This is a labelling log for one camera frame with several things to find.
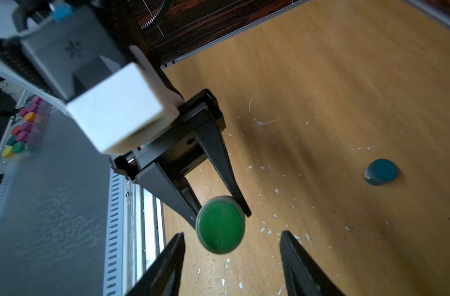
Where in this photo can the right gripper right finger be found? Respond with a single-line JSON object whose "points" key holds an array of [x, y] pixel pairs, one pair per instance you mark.
{"points": [[303, 276]]}

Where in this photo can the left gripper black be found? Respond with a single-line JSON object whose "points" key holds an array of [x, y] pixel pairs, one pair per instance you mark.
{"points": [[195, 135]]}

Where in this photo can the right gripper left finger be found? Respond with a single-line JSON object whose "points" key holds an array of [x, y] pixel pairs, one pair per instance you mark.
{"points": [[163, 278]]}

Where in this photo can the green paint jar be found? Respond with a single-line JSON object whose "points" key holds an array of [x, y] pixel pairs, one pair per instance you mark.
{"points": [[220, 225]]}

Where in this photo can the blue paint jar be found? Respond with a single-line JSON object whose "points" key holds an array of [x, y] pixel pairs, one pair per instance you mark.
{"points": [[380, 172]]}

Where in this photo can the tray of coloured paint pots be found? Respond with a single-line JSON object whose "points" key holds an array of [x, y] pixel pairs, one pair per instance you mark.
{"points": [[25, 136]]}

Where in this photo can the front aluminium rail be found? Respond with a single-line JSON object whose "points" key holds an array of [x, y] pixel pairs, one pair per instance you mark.
{"points": [[135, 234]]}

